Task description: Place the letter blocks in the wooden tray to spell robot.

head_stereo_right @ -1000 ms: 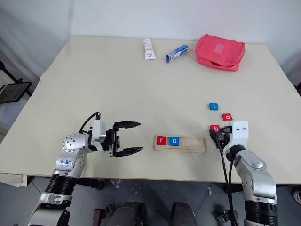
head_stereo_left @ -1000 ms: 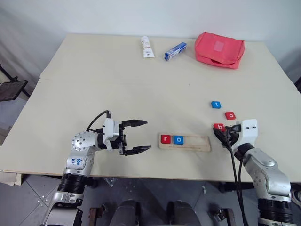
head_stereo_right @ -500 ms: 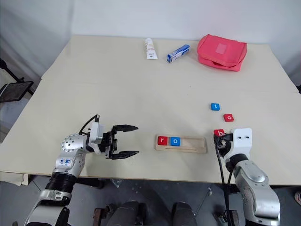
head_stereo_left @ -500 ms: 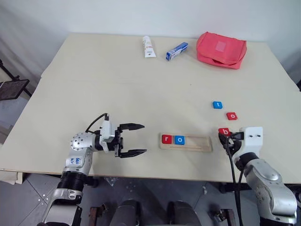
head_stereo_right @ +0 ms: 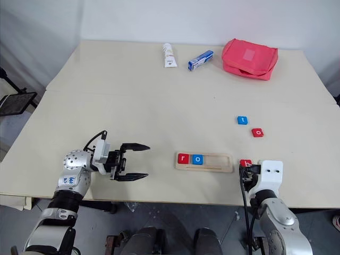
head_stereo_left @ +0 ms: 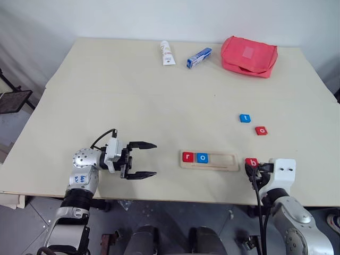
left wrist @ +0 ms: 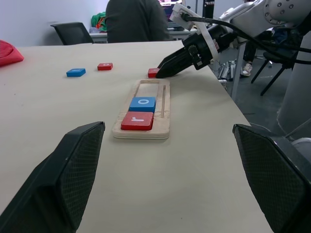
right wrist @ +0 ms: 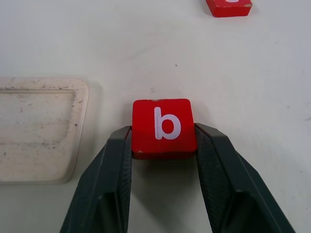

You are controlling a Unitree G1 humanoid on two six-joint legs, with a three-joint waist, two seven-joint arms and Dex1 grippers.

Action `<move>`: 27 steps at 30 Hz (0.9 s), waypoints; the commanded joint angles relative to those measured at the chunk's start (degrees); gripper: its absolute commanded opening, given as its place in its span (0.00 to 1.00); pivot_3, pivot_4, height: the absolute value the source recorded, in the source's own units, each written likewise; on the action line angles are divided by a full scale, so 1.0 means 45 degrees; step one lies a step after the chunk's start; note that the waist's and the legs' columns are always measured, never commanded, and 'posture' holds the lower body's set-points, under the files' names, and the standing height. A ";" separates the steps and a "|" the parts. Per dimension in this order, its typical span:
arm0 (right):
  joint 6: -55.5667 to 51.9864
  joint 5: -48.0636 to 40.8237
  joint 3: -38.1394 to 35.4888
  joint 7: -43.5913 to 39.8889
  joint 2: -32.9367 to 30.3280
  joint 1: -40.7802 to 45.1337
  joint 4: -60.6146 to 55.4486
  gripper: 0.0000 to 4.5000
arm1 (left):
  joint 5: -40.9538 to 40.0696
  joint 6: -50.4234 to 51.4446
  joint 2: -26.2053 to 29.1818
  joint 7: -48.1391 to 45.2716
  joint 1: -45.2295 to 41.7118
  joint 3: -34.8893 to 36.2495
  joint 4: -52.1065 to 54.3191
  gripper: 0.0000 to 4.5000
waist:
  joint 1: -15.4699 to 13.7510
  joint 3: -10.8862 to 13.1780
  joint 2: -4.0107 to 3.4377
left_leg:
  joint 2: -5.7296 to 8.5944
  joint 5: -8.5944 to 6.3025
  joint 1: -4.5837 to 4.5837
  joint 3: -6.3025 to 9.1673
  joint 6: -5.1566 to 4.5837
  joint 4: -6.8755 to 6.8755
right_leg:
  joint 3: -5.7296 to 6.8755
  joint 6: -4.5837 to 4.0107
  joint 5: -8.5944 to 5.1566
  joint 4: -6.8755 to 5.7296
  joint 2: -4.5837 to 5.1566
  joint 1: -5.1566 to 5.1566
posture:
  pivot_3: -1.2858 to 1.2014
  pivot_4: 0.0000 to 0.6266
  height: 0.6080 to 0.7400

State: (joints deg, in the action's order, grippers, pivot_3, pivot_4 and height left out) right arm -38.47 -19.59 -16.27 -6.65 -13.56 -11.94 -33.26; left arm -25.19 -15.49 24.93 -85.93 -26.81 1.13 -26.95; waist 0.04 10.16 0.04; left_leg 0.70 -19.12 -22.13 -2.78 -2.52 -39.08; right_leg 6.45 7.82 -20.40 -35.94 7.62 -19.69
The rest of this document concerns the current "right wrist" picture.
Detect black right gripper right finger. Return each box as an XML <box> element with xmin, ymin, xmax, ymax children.
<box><xmin>194</xmin><ymin>122</ymin><xmax>296</xmax><ymax>233</ymax></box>

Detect red letter b block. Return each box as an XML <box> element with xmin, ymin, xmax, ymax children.
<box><xmin>132</xmin><ymin>98</ymin><xmax>198</xmax><ymax>161</ymax></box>

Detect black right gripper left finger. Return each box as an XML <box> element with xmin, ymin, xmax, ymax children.
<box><xmin>59</xmin><ymin>125</ymin><xmax>133</xmax><ymax>233</ymax></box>

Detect clear plastic tray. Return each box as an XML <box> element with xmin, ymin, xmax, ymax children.
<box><xmin>0</xmin><ymin>77</ymin><xmax>90</xmax><ymax>184</ymax></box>

